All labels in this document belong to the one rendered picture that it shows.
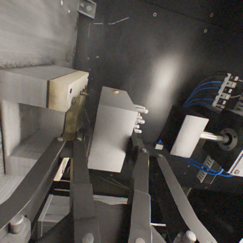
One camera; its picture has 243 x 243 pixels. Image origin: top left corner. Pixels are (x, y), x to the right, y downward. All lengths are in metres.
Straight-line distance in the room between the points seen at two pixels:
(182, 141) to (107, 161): 0.15
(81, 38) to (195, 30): 0.33
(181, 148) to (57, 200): 0.32
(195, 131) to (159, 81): 0.26
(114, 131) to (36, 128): 0.14
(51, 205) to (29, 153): 0.23
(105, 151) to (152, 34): 0.39
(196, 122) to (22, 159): 0.27
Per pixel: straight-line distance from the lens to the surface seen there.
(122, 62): 0.48
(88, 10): 0.48
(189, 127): 0.29
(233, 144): 0.38
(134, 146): 0.17
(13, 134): 0.22
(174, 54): 0.52
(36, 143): 0.24
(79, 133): 0.16
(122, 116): 0.18
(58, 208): 0.43
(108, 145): 0.19
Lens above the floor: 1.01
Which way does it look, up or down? 9 degrees up
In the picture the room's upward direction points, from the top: 101 degrees clockwise
